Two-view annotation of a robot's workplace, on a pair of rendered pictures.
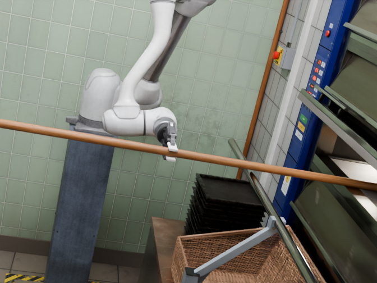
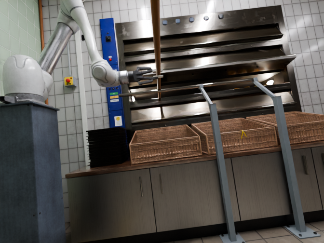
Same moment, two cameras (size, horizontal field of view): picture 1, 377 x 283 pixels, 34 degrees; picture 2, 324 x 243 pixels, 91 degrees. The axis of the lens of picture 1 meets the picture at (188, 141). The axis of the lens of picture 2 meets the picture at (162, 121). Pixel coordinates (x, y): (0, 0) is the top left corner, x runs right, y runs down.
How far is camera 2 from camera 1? 241 cm
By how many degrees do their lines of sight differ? 81
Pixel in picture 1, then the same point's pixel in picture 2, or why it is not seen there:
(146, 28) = not seen: outside the picture
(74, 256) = (55, 228)
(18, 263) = not seen: outside the picture
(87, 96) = (26, 73)
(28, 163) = not seen: outside the picture
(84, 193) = (49, 161)
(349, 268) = (184, 113)
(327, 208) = (153, 111)
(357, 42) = (130, 57)
